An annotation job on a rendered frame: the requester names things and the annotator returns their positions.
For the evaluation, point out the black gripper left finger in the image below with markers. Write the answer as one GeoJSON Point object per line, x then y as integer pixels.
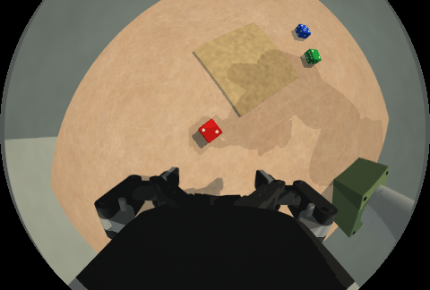
{"type": "Point", "coordinates": [120, 205]}

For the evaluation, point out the red die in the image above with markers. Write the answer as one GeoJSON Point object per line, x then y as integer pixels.
{"type": "Point", "coordinates": [210, 131]}

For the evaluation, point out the green die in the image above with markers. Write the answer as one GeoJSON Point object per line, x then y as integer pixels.
{"type": "Point", "coordinates": [312, 56]}

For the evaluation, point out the blue die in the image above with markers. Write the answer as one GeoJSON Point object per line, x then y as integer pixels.
{"type": "Point", "coordinates": [302, 31]}

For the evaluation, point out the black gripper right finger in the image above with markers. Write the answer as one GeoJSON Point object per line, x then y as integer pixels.
{"type": "Point", "coordinates": [314, 210]}

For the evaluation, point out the olive-tan square mat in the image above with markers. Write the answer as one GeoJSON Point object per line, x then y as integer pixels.
{"type": "Point", "coordinates": [247, 65]}

